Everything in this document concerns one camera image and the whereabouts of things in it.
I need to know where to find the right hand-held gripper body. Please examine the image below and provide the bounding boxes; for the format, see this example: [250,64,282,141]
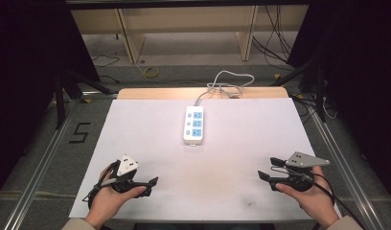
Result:
[269,151,332,193]

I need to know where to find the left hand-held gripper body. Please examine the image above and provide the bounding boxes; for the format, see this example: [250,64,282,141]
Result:
[110,154,152,196]

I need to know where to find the person's left hand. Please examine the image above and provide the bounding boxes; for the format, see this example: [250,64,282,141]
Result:
[84,166,147,230]

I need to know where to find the person's right hand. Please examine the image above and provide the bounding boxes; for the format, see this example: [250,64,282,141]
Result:
[275,165,340,230]

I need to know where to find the white board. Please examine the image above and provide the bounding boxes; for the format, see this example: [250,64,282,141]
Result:
[68,98,316,222]

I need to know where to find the person's left beige sleeve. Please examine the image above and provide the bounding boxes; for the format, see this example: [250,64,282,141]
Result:
[60,218,98,230]

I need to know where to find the person's beige sleeve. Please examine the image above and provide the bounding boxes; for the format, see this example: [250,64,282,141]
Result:
[325,215,364,230]
[60,218,98,230]

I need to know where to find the white power strip blue sockets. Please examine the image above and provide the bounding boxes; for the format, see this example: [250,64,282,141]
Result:
[182,105,205,147]

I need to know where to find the person's right beige sleeve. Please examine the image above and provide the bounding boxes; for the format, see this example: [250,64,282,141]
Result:
[325,215,364,230]

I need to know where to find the black tripod stand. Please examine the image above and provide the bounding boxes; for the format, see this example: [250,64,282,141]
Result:
[54,66,119,130]
[271,57,330,123]

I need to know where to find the wooden table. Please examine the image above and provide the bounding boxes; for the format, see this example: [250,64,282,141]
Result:
[116,86,290,101]

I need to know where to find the dark curtain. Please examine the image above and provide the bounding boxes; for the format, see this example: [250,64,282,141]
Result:
[287,0,391,205]
[0,0,101,200]

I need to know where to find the light wooden shelf unit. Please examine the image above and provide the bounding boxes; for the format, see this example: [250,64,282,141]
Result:
[70,4,311,64]

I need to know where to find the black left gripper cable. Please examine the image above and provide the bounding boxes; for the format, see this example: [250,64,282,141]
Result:
[81,160,121,209]

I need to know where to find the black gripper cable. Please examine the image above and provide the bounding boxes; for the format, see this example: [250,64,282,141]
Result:
[270,166,366,230]
[81,160,121,209]

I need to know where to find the metal floor rail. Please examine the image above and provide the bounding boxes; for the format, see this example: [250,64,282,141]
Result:
[3,99,81,230]
[307,101,388,230]

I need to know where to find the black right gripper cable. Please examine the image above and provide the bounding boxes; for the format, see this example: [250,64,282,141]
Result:
[270,166,366,230]

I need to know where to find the grey power strip cable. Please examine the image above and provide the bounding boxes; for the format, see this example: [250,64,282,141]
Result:
[194,69,256,107]

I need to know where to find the bundle of black floor cables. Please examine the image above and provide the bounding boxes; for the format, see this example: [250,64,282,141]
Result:
[251,5,297,72]

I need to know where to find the thin black floor cable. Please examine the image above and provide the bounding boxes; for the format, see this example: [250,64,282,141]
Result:
[90,53,122,84]

